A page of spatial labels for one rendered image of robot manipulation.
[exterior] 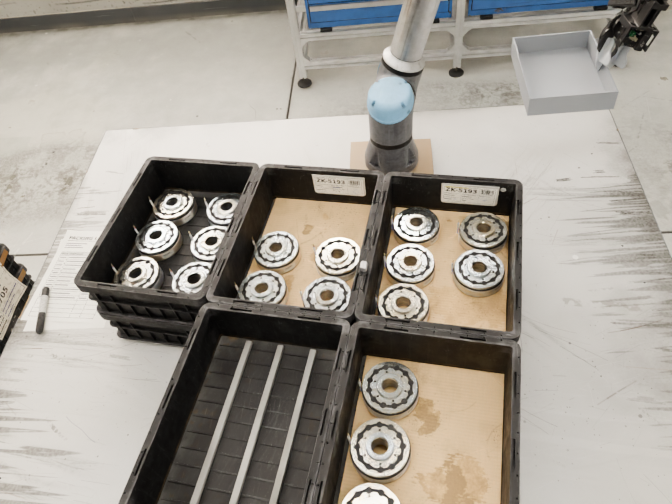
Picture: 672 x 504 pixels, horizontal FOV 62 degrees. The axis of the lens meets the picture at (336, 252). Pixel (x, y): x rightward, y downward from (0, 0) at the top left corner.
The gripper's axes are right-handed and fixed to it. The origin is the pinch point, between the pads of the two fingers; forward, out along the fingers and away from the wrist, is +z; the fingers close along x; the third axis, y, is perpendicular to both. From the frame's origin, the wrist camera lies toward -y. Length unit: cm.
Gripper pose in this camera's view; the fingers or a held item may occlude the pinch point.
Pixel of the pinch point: (601, 65)
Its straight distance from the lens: 162.3
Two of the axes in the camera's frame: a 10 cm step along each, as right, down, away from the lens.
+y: 0.2, 7.8, -6.3
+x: 9.8, 1.0, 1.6
